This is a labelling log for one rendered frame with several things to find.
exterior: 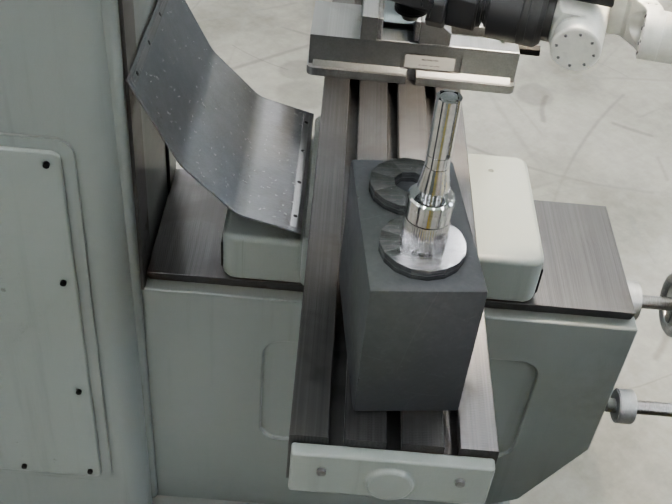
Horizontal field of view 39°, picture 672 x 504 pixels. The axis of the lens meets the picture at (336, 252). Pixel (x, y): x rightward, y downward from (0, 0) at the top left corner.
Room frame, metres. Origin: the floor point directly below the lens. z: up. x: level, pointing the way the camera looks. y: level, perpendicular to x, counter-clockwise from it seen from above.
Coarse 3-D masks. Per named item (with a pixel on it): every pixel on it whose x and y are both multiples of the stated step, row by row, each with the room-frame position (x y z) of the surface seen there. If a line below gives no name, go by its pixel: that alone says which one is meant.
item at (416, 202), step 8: (416, 184) 0.75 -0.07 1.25; (408, 192) 0.74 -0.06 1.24; (416, 192) 0.74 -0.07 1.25; (448, 192) 0.74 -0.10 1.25; (408, 200) 0.73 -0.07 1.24; (416, 200) 0.73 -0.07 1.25; (424, 200) 0.73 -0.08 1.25; (440, 200) 0.73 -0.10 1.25; (448, 200) 0.73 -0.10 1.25; (416, 208) 0.72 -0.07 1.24; (424, 208) 0.72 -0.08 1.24; (432, 208) 0.72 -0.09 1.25; (440, 208) 0.72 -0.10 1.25; (448, 208) 0.72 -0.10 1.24; (432, 216) 0.72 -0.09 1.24
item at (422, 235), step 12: (408, 216) 0.73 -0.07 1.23; (420, 216) 0.72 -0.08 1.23; (444, 216) 0.72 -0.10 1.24; (408, 228) 0.72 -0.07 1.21; (420, 228) 0.72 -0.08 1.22; (432, 228) 0.72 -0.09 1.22; (444, 228) 0.72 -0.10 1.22; (408, 240) 0.72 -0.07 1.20; (420, 240) 0.72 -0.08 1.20; (432, 240) 0.72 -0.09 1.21; (444, 240) 0.73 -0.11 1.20; (420, 252) 0.72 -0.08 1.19; (432, 252) 0.72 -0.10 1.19
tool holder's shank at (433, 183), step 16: (448, 96) 0.74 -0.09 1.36; (448, 112) 0.73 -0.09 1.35; (432, 128) 0.73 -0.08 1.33; (448, 128) 0.73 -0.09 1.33; (432, 144) 0.73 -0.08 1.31; (448, 144) 0.73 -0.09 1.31; (432, 160) 0.73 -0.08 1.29; (448, 160) 0.73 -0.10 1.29; (432, 176) 0.73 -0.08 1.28; (448, 176) 0.73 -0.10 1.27; (432, 192) 0.72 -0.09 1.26
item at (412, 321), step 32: (352, 160) 0.89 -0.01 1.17; (384, 160) 0.89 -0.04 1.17; (416, 160) 0.88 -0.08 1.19; (352, 192) 0.85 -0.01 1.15; (384, 192) 0.81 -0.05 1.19; (352, 224) 0.82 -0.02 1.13; (384, 224) 0.78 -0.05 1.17; (352, 256) 0.80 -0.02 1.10; (384, 256) 0.72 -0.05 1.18; (416, 256) 0.71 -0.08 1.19; (448, 256) 0.72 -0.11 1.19; (352, 288) 0.77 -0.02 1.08; (384, 288) 0.68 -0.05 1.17; (416, 288) 0.68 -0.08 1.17; (448, 288) 0.69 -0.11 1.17; (480, 288) 0.69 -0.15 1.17; (352, 320) 0.74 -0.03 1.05; (384, 320) 0.67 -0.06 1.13; (416, 320) 0.68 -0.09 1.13; (448, 320) 0.68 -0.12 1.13; (480, 320) 0.69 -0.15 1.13; (352, 352) 0.72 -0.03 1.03; (384, 352) 0.67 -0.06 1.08; (416, 352) 0.68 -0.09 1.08; (448, 352) 0.68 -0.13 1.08; (352, 384) 0.69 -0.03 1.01; (384, 384) 0.68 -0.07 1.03; (416, 384) 0.68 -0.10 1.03; (448, 384) 0.69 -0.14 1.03
